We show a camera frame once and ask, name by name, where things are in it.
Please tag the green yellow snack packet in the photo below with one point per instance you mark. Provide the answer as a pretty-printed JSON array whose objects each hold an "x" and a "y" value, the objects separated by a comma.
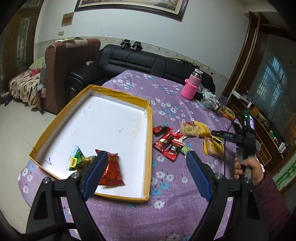
[{"x": 77, "y": 161}]

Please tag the black clip device right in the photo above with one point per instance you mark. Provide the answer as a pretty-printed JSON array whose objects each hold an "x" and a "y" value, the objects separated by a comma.
[{"x": 137, "y": 46}]

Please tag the large red candy packet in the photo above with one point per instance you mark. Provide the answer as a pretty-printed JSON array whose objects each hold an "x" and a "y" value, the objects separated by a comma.
[{"x": 165, "y": 140}]

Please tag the brown armchair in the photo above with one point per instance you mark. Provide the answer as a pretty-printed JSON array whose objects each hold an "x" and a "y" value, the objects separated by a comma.
[{"x": 60, "y": 58}]

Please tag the small green candy packet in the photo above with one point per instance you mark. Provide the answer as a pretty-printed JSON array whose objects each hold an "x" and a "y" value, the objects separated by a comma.
[{"x": 185, "y": 150}]

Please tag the wooden tv cabinet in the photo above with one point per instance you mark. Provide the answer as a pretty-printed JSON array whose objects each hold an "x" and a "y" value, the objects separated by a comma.
[{"x": 263, "y": 80}]

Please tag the dark red jacket right forearm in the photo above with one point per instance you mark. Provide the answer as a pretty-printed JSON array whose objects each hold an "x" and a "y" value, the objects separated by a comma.
[{"x": 275, "y": 209}]

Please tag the pink sleeved thermos bottle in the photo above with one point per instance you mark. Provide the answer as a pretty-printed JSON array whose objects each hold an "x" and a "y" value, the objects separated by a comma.
[{"x": 192, "y": 84}]

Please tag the small wall plaque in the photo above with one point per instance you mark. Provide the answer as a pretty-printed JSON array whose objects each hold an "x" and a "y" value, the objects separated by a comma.
[{"x": 67, "y": 19}]

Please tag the small red candy packet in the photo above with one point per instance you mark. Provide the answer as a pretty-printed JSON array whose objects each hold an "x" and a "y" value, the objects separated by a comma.
[{"x": 161, "y": 128}]

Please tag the red black chocolate packet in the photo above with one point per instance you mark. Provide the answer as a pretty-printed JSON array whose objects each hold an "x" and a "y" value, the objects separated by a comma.
[{"x": 172, "y": 152}]

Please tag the person's right hand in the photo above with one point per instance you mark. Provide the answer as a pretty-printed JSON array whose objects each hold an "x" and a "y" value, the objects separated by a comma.
[{"x": 256, "y": 169}]

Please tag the purple floral tablecloth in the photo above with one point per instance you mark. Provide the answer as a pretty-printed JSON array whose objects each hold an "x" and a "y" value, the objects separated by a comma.
[{"x": 175, "y": 206}]

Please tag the beige cracker packet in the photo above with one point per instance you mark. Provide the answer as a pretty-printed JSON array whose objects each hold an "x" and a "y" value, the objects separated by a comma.
[{"x": 187, "y": 129}]

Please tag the framed horse painting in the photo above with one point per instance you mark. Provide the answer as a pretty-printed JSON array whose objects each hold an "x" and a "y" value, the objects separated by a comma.
[{"x": 170, "y": 9}]

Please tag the black clip device left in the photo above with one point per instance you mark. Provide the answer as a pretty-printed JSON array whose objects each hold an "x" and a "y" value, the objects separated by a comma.
[{"x": 125, "y": 44}]

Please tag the white cloth clutter pile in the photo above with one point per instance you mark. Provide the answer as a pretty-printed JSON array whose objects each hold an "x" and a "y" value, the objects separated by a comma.
[{"x": 207, "y": 99}]

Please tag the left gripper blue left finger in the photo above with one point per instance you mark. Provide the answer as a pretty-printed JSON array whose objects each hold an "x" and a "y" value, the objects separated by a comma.
[{"x": 92, "y": 174}]

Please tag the floral covered bed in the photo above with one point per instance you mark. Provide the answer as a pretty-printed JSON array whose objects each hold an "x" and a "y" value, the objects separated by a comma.
[{"x": 30, "y": 85}]

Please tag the yellow biscuit packet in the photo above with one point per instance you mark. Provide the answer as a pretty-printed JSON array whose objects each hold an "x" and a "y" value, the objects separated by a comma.
[{"x": 214, "y": 146}]

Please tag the dark wooden door cabinet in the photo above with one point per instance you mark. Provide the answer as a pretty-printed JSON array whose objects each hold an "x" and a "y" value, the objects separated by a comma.
[{"x": 17, "y": 41}]

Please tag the orange yellow snack box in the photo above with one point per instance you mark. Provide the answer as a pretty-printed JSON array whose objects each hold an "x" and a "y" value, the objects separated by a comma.
[{"x": 227, "y": 113}]

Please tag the yellow cardboard box tray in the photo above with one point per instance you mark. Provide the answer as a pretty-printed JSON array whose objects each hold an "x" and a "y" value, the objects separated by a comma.
[{"x": 100, "y": 118}]

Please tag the black clip device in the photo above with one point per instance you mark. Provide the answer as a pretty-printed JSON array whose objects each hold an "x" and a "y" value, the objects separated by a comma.
[
  {"x": 137, "y": 46},
  {"x": 125, "y": 44}
]

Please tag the red orange snack packet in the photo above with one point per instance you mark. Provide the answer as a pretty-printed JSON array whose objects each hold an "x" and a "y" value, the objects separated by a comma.
[{"x": 112, "y": 175}]

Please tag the black leather sofa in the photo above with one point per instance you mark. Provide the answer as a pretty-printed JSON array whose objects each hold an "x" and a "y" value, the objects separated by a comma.
[{"x": 112, "y": 60}]

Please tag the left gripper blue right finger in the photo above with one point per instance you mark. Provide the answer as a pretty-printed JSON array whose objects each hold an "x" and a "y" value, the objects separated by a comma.
[{"x": 201, "y": 174}]

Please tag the yellow pastry packet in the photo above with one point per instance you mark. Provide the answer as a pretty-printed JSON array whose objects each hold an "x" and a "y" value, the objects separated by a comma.
[{"x": 203, "y": 130}]

